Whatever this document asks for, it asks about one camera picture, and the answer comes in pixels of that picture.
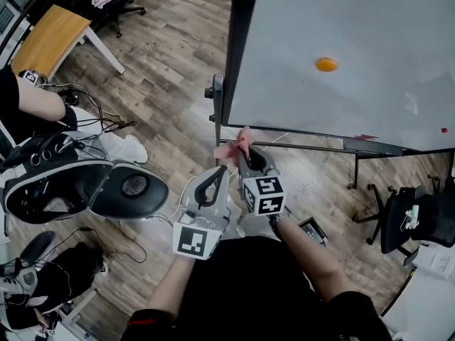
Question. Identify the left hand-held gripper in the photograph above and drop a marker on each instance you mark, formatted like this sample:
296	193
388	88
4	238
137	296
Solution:
199	226

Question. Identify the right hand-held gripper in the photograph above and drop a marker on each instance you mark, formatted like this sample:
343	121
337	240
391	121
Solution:
264	195

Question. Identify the pink cloth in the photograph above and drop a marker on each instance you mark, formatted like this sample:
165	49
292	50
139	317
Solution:
232	149

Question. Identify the black-framed whiteboard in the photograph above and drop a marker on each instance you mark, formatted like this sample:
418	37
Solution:
341	48

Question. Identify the person's right forearm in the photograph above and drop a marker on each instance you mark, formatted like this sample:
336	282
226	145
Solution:
313	258

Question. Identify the person's left forearm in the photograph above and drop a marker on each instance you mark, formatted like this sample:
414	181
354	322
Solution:
170	286

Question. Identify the black whiteboard stand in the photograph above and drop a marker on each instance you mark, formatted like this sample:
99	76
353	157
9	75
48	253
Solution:
217	112

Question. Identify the black oval backpack lid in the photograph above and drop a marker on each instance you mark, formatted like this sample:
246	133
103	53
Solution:
129	190

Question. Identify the small black box device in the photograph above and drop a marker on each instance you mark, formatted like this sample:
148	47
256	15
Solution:
313	230

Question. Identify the person's black shirt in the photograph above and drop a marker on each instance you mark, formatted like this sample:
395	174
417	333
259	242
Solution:
249	290

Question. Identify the orange round magnet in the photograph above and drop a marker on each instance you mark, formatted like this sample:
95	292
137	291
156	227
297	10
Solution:
326	64

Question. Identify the black office chair with clip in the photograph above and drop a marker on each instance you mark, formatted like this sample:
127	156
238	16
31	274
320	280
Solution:
412	215

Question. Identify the wooden table with white legs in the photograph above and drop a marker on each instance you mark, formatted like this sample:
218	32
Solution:
53	37

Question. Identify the white desk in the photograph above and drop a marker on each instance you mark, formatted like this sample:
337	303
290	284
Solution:
423	304

